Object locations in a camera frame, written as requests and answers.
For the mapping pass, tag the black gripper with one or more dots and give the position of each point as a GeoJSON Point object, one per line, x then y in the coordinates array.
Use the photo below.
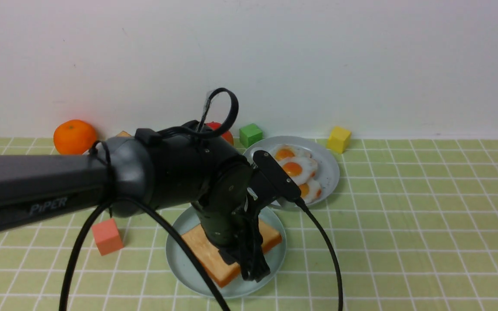
{"type": "Point", "coordinates": [231, 223]}

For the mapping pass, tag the toast slice toy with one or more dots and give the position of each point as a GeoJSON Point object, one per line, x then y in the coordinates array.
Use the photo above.
{"type": "Point", "coordinates": [124, 134]}

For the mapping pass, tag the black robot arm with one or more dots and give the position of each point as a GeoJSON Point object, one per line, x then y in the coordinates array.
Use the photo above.
{"type": "Point", "coordinates": [152, 168]}

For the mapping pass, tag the light blue front plate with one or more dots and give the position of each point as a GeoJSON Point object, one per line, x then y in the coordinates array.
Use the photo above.
{"type": "Point", "coordinates": [185, 272]}

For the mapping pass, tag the green cube block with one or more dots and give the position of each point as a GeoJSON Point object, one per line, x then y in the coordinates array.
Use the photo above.
{"type": "Point", "coordinates": [250, 134]}

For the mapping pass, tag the fried egg toy front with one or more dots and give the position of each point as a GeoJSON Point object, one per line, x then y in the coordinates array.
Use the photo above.
{"type": "Point", "coordinates": [310, 191]}

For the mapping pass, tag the red apple toy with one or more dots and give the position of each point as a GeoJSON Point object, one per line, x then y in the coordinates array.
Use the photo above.
{"type": "Point", "coordinates": [227, 136]}

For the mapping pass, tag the grey egg plate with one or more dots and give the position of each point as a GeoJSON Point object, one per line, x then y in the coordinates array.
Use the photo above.
{"type": "Point", "coordinates": [328, 173]}

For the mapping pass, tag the red cube block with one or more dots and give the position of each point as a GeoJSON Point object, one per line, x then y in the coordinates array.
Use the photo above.
{"type": "Point", "coordinates": [107, 237]}

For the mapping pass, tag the yellow cube block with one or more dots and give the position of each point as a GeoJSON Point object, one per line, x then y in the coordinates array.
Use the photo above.
{"type": "Point", "coordinates": [339, 139]}

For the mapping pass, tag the grey bread plate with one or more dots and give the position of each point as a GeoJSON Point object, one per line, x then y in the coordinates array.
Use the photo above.
{"type": "Point", "coordinates": [94, 149]}

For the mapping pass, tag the orange fruit toy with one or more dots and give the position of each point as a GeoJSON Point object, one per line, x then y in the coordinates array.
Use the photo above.
{"type": "Point", "coordinates": [74, 137]}

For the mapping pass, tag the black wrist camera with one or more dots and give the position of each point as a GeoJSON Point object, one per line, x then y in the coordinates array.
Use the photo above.
{"type": "Point", "coordinates": [271, 181]}

